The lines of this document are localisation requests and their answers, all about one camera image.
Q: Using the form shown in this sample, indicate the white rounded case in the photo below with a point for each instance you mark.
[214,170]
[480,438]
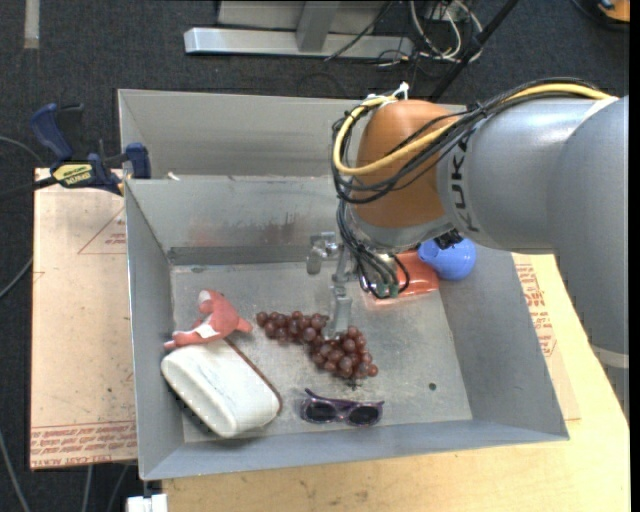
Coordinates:
[220,390]

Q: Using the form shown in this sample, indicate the blue rounded toy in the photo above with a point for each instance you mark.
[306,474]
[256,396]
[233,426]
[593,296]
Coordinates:
[452,260]

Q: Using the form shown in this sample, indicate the brown cardboard board red print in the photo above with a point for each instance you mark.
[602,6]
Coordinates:
[80,300]

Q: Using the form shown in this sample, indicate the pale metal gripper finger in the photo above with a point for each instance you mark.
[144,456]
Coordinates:
[342,310]
[316,257]

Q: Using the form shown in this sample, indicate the purple sunglasses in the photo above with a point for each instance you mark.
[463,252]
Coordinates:
[362,414]

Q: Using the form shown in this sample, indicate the orange-red rounded block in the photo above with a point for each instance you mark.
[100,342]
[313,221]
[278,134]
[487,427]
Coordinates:
[422,280]

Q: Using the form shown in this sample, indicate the pink toy animal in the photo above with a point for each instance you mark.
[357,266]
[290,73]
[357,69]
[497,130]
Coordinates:
[220,320]

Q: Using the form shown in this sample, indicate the dark red toy grape bunch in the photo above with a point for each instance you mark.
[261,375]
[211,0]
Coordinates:
[345,355]

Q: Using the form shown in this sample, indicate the grey metal bin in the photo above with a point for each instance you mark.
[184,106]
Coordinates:
[425,340]

